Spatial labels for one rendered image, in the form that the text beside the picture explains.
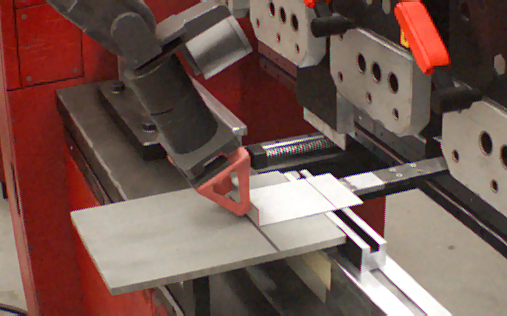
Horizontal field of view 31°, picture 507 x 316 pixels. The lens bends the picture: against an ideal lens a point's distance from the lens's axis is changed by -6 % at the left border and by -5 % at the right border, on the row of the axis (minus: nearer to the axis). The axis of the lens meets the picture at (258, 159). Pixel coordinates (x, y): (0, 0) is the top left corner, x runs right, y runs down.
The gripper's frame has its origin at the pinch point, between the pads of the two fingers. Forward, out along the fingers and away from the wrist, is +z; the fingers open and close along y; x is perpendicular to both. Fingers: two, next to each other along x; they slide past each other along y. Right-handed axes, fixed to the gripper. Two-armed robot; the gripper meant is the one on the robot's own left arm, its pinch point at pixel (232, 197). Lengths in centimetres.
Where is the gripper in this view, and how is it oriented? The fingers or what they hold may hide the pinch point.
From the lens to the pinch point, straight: 108.9
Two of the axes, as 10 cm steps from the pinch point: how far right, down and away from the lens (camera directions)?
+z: 4.4, 7.3, 5.2
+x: -8.1, 5.7, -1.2
